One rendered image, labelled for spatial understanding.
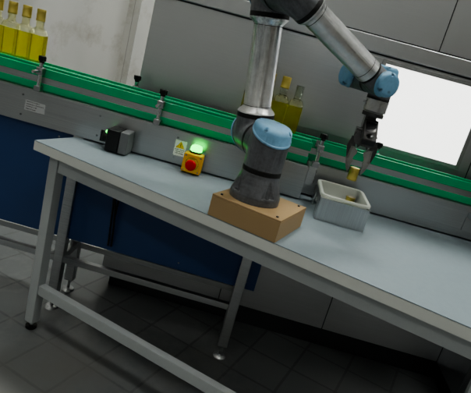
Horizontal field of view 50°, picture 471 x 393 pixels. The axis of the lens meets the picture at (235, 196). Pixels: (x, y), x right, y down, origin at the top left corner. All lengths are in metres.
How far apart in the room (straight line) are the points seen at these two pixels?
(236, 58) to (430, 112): 0.81
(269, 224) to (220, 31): 1.00
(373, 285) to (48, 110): 1.32
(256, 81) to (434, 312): 0.80
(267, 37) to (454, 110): 0.96
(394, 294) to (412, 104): 1.01
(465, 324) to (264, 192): 0.61
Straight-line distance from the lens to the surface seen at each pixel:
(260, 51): 1.52
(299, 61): 2.09
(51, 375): 1.97
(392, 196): 2.02
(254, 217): 1.41
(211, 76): 2.15
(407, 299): 1.35
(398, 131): 2.16
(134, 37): 5.70
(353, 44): 1.50
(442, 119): 2.20
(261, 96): 1.54
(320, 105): 2.11
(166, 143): 1.90
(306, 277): 1.45
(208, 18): 2.15
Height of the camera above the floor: 1.24
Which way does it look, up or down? 17 degrees down
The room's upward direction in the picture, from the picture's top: 15 degrees clockwise
